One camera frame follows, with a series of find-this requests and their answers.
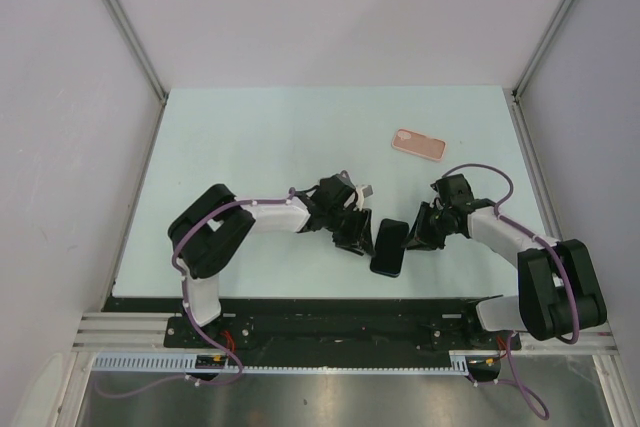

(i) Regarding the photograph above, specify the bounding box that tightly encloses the blue-edged black smartphone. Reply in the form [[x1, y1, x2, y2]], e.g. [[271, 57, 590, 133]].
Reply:
[[369, 219, 409, 279]]

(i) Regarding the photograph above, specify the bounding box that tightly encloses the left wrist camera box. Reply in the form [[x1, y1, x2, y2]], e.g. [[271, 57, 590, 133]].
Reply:
[[355, 184, 373, 210]]

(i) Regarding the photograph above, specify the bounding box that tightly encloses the left aluminium frame post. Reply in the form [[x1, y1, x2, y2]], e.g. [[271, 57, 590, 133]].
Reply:
[[75, 0, 168, 104]]

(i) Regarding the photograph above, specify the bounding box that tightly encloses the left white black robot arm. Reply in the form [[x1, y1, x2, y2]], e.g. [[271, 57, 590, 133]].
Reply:
[[168, 171, 375, 347]]

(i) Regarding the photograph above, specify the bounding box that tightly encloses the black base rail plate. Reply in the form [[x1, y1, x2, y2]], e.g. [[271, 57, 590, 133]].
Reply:
[[104, 297, 526, 385]]

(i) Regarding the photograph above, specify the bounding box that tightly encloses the aluminium frame post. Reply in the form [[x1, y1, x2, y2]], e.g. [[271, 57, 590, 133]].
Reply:
[[75, 0, 168, 104], [511, 0, 606, 98]]

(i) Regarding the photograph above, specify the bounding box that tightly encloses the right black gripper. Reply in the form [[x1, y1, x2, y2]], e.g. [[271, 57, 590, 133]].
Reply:
[[402, 201, 456, 251]]

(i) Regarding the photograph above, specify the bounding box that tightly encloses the pink phone case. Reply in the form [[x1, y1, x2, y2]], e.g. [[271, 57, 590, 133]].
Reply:
[[391, 129, 446, 162]]

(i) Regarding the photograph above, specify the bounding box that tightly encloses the white slotted cable duct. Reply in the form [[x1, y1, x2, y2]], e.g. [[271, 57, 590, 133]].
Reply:
[[92, 352, 469, 376]]

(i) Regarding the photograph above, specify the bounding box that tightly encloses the right aluminium frame post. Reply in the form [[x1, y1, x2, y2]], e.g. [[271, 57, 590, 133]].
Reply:
[[511, 0, 606, 98]]

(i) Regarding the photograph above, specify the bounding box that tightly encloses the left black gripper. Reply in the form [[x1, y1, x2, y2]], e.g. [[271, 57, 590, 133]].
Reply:
[[324, 206, 375, 257]]

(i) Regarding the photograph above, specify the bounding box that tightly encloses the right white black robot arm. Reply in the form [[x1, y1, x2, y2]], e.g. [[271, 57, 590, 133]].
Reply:
[[403, 173, 608, 348]]

